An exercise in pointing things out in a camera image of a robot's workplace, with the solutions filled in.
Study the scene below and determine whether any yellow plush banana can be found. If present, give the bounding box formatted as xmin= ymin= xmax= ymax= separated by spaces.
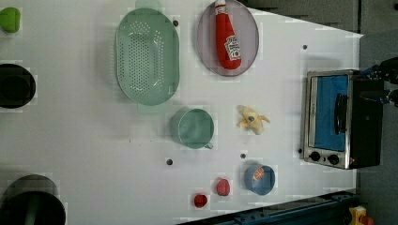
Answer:
xmin=237 ymin=106 xmax=270 ymax=135

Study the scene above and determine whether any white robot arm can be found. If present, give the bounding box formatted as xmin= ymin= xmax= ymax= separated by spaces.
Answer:
xmin=360 ymin=57 xmax=398 ymax=106

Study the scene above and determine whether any green mug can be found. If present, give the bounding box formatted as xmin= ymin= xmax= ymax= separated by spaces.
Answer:
xmin=170 ymin=108 xmax=215 ymax=149

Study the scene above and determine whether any red plush ketchup bottle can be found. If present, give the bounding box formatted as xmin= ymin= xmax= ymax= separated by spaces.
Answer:
xmin=215 ymin=0 xmax=242 ymax=70

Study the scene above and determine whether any red plush strawberry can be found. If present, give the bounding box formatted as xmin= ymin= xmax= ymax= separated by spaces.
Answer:
xmin=216 ymin=179 xmax=231 ymax=196

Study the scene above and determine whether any purple oval plate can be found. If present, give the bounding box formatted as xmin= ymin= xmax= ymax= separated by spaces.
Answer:
xmin=196 ymin=0 xmax=259 ymax=77

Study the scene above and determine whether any green oval colander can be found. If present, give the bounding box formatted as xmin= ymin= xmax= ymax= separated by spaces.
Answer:
xmin=115 ymin=0 xmax=180 ymax=114

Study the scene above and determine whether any small red tomato toy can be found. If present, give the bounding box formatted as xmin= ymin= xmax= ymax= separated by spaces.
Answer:
xmin=193 ymin=194 xmax=207 ymax=208

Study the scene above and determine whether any blue cup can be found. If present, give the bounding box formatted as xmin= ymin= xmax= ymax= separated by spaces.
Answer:
xmin=244 ymin=164 xmax=275 ymax=196

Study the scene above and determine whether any silver toaster oven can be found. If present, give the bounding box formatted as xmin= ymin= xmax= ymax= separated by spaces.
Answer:
xmin=302 ymin=69 xmax=384 ymax=170

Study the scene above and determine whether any black round bowl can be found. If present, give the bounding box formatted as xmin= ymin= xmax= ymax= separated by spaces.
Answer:
xmin=0 ymin=64 xmax=36 ymax=109

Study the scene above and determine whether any large black pot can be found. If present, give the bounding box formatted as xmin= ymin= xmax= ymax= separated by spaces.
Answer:
xmin=1 ymin=174 xmax=67 ymax=225

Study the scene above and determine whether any green plush toy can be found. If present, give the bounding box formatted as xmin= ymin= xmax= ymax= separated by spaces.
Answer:
xmin=0 ymin=7 xmax=21 ymax=34

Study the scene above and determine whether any blue metal frame rail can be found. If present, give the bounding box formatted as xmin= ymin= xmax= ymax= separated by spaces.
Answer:
xmin=179 ymin=191 xmax=359 ymax=225

